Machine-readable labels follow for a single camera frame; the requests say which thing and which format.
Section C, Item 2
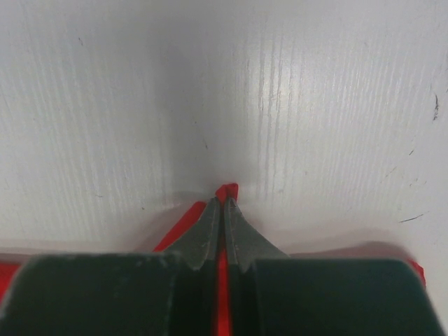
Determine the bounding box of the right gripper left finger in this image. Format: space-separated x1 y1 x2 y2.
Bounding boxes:
1 198 221 335

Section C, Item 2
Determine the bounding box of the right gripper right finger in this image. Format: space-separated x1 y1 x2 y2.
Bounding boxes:
223 198 444 335

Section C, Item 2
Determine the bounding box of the red t shirt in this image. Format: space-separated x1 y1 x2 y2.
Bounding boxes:
1 187 426 335

